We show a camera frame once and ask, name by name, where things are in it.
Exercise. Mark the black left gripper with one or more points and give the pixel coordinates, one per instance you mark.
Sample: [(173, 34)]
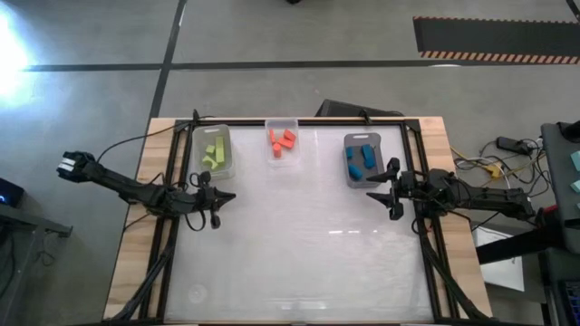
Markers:
[(208, 199)]

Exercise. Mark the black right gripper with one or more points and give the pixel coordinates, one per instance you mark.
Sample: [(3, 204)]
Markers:
[(401, 188)]

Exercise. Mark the blue foam cylinder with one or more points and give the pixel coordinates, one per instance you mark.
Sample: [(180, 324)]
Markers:
[(355, 172)]

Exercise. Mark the blue foam wedge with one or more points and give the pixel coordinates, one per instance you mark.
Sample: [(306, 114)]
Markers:
[(368, 157), (349, 153)]

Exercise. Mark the long green foam block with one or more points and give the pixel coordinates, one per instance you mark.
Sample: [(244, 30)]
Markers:
[(220, 150)]

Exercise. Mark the orange foam cylinder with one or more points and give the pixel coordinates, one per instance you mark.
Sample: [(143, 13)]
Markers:
[(277, 151)]

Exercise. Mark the low orange foam block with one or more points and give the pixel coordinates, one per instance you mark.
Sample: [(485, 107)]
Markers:
[(286, 143)]

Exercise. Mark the tall orange foam block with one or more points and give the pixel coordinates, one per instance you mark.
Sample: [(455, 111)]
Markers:
[(290, 135)]

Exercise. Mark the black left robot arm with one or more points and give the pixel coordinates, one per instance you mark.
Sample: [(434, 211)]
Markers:
[(136, 192)]

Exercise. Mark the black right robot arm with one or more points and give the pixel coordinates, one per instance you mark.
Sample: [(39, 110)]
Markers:
[(480, 197)]

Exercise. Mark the grey plastic bin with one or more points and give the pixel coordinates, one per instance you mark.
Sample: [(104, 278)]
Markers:
[(378, 179)]

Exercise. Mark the white plastic bin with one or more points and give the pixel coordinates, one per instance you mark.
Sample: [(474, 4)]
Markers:
[(199, 140)]

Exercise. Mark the clear plastic bin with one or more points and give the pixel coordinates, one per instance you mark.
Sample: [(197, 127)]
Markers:
[(290, 158)]

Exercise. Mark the black flat case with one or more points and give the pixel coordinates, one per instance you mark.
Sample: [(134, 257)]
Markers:
[(344, 109)]

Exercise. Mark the black support bar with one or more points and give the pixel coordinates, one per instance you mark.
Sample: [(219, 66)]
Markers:
[(512, 246)]

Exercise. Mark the white paper sheet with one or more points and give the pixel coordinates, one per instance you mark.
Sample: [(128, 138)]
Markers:
[(503, 276)]

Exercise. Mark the red clamp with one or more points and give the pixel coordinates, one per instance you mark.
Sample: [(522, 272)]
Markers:
[(548, 209)]

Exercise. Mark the grey side table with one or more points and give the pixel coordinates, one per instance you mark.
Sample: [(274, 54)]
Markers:
[(559, 181)]

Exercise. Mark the black yellow-striped floor mat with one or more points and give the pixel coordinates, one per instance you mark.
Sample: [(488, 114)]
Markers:
[(498, 36)]

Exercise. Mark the teal foam block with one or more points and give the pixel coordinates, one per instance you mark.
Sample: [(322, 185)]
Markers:
[(576, 160), (576, 186)]

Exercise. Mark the dark grey desk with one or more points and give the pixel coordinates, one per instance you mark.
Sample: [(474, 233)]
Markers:
[(18, 217)]

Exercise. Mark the black device with blue light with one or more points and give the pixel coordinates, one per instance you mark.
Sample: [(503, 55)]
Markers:
[(11, 192)]

